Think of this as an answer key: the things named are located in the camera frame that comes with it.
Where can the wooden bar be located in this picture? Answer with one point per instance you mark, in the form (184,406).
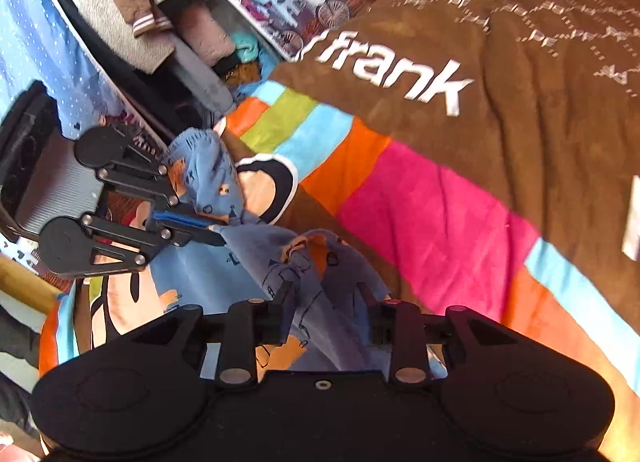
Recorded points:
(25,284)

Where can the blue dotted cloth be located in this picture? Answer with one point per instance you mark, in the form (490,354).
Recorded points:
(45,41)

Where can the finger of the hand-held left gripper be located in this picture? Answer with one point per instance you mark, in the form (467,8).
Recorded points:
(176,218)
(150,176)

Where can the brown colourful printed blanket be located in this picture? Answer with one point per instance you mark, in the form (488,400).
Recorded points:
(450,141)

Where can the blue printed pants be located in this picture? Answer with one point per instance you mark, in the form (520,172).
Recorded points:
(280,252)

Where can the dusty pink cloth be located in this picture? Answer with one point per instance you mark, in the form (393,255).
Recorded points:
(207,34)

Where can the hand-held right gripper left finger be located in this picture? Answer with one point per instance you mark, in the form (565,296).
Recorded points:
(279,318)

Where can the teal cloth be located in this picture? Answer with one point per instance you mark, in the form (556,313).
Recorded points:
(247,46)

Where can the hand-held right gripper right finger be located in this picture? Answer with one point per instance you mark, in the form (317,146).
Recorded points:
(375,319)

